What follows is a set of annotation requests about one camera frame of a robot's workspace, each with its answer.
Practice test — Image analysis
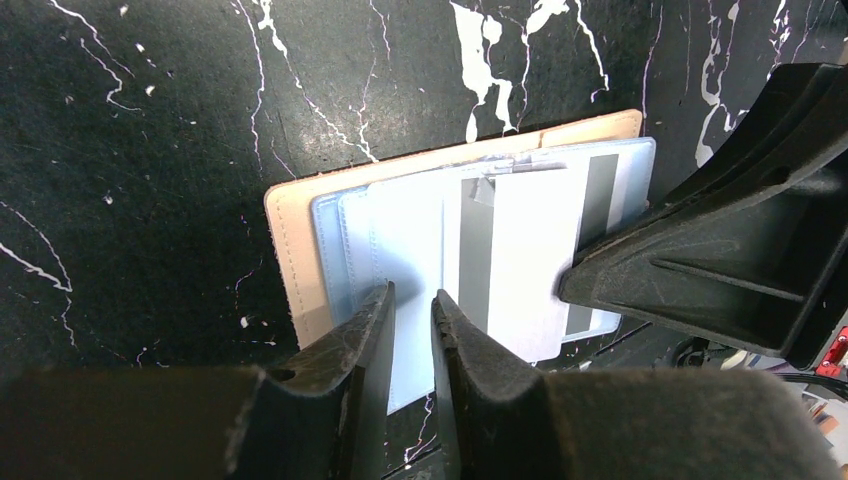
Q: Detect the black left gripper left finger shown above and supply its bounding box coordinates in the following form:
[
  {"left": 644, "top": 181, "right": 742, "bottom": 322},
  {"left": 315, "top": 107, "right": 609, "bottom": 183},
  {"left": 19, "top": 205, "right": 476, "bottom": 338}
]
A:
[{"left": 1, "top": 284, "right": 396, "bottom": 479}]

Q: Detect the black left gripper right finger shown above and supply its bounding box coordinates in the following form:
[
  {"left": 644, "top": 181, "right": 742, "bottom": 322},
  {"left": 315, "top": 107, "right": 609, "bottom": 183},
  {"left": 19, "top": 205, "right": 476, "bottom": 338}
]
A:
[{"left": 431, "top": 291, "right": 842, "bottom": 479}]

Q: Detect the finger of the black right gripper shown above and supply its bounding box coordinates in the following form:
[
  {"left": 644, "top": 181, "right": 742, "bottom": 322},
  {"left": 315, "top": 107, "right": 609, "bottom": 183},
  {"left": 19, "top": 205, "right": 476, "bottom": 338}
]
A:
[{"left": 558, "top": 64, "right": 847, "bottom": 369}]

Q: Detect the white card black stripe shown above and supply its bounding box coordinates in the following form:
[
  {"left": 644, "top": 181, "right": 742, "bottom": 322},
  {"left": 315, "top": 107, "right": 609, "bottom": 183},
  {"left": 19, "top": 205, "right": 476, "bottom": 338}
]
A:
[{"left": 442, "top": 168, "right": 588, "bottom": 362}]

